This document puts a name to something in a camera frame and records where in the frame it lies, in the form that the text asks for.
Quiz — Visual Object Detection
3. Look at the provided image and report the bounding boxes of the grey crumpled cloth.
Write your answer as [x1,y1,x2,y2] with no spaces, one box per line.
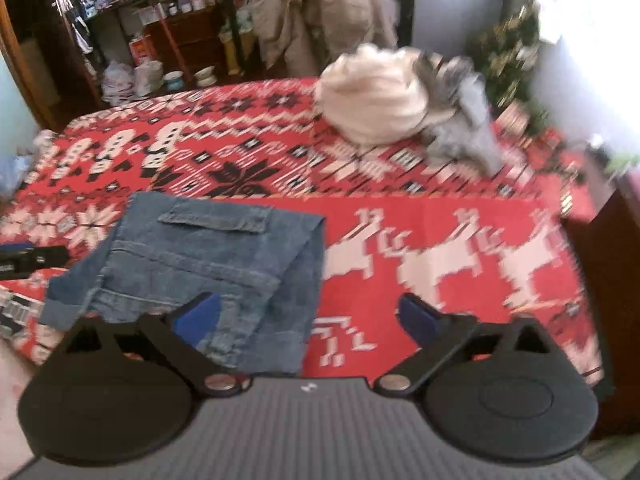
[415,55,504,172]

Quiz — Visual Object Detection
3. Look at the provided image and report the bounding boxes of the christmas tree with tinsel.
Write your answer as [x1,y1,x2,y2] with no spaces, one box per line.
[470,2,547,133]

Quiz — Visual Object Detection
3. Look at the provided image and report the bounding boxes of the blue denim shorts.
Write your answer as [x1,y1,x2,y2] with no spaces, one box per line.
[40,191,327,375]

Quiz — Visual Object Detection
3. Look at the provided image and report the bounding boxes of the red patterned blanket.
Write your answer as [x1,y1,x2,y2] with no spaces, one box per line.
[0,77,606,386]

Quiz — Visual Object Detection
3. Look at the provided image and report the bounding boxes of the dark wooden door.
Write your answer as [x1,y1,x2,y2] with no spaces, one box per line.
[0,0,97,132]

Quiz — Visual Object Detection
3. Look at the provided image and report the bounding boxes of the red broom stick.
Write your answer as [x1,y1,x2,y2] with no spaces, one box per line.
[159,5,192,82]

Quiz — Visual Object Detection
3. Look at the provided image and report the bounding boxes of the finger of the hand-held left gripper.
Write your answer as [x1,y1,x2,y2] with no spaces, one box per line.
[0,242,69,277]

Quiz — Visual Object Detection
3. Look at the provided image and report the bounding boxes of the cream cloth bundle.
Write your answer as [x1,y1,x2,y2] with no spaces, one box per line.
[315,45,431,146]

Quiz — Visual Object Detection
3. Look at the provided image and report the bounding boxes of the red gift box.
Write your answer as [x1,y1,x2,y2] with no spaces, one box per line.
[128,35,154,67]

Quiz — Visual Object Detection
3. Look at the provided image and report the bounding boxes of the dark wooden nightstand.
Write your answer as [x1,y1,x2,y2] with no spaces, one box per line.
[564,180,640,441]

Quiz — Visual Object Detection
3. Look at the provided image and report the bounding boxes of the brown wooden drawer cabinet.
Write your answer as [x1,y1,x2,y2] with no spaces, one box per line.
[146,10,227,82]

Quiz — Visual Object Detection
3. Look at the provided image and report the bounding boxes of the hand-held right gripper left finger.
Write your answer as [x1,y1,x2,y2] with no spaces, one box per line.
[64,292,251,396]

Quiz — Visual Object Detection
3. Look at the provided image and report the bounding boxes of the light blue cloth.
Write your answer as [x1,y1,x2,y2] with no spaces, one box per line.
[0,154,37,202]

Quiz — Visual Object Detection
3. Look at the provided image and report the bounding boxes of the beige coat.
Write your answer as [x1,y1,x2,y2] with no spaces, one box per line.
[250,0,401,72]

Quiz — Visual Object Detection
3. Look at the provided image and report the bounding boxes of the plain white plastic bag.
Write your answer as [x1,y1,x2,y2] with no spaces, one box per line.
[132,60,166,97]

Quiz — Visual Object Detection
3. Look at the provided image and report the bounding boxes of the white plastic bag red print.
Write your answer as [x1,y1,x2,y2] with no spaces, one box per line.
[101,60,136,107]

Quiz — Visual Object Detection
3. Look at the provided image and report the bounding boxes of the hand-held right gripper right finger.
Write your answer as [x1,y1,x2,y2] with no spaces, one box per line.
[374,294,556,395]

